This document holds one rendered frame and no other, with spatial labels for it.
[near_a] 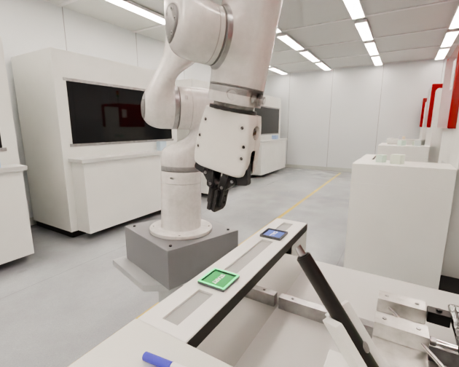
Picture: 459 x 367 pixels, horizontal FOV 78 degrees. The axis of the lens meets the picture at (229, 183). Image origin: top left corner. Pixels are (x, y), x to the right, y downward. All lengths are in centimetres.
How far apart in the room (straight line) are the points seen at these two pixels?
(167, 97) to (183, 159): 17
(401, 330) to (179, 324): 36
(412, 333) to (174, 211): 60
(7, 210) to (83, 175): 74
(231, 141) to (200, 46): 14
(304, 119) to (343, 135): 118
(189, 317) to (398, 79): 819
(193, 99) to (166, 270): 46
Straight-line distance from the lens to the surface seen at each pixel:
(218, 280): 54
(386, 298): 67
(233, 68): 42
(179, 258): 78
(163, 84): 79
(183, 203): 82
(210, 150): 46
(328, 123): 855
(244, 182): 45
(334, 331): 25
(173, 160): 81
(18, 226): 315
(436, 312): 68
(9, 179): 306
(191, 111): 81
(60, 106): 350
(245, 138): 43
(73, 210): 362
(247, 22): 43
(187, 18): 40
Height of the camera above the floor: 124
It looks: 11 degrees down
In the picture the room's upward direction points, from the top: straight up
